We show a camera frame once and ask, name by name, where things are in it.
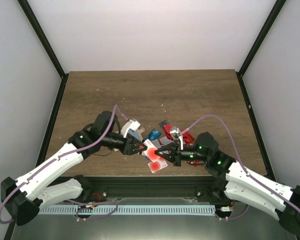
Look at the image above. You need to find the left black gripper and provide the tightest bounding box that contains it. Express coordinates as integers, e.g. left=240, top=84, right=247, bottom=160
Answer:
left=101, top=132, right=148, bottom=156

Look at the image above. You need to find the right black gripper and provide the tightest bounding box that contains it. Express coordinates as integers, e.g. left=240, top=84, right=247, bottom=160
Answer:
left=155, top=140, right=210, bottom=167

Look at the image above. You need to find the beige leather card holder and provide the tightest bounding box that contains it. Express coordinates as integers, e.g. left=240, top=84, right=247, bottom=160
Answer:
left=120, top=127, right=143, bottom=142

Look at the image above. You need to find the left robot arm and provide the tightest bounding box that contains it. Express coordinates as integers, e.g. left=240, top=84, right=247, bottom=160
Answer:
left=0, top=111, right=147, bottom=226

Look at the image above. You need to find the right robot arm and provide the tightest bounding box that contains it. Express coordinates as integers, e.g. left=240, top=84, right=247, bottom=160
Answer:
left=155, top=132, right=300, bottom=238

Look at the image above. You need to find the white black red card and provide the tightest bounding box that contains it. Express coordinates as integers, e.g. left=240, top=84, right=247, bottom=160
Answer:
left=151, top=137, right=173, bottom=148

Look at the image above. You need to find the blue card upper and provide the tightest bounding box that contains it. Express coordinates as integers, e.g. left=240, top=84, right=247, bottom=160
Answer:
left=145, top=128, right=162, bottom=141

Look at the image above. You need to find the red gold card middle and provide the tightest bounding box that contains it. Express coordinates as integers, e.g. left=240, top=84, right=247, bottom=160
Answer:
left=182, top=131, right=195, bottom=145

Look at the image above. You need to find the black aluminium frame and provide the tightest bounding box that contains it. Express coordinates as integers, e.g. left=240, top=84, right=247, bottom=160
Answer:
left=3, top=0, right=300, bottom=240

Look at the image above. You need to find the light blue slotted cable duct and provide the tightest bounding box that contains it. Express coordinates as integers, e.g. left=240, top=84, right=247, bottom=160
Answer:
left=39, top=204, right=216, bottom=216

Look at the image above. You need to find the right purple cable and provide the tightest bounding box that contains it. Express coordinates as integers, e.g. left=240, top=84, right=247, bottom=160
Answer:
left=178, top=114, right=300, bottom=226

